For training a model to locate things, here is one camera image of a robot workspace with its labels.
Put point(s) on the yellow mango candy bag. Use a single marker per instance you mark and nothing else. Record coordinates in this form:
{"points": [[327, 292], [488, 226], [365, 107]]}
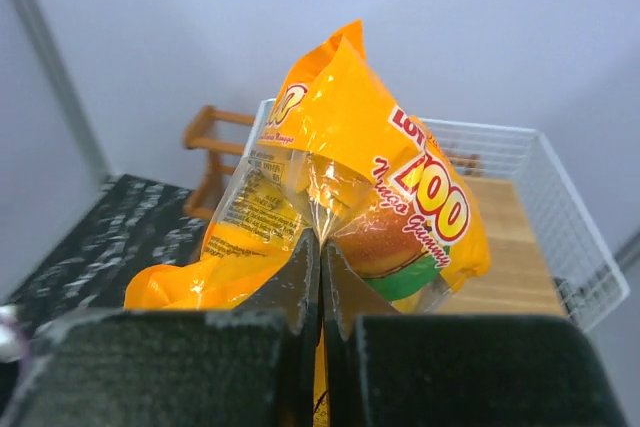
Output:
{"points": [[339, 157]]}

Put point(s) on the white wire wooden shelf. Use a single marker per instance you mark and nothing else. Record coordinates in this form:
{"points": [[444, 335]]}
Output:
{"points": [[525, 227]]}

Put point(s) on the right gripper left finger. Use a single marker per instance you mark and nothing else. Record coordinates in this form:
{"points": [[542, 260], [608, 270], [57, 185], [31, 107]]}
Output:
{"points": [[249, 366]]}

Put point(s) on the brown wooden rack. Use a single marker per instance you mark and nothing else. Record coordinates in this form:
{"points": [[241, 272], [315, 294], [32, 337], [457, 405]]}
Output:
{"points": [[202, 134]]}

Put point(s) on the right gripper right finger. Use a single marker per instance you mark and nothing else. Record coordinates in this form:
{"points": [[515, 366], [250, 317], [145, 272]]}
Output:
{"points": [[386, 368]]}

